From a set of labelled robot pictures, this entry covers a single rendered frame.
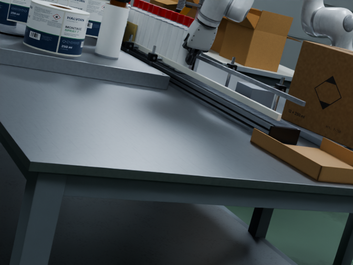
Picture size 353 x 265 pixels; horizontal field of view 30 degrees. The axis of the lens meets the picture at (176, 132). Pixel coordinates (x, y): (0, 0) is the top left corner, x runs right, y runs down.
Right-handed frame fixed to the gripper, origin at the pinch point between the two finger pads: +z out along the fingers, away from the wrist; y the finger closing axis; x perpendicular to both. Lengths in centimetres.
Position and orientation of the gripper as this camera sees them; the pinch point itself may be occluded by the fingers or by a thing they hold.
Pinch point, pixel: (190, 58)
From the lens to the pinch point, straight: 244.4
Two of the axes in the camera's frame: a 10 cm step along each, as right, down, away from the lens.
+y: -8.6, -1.0, -5.0
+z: -3.8, 7.8, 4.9
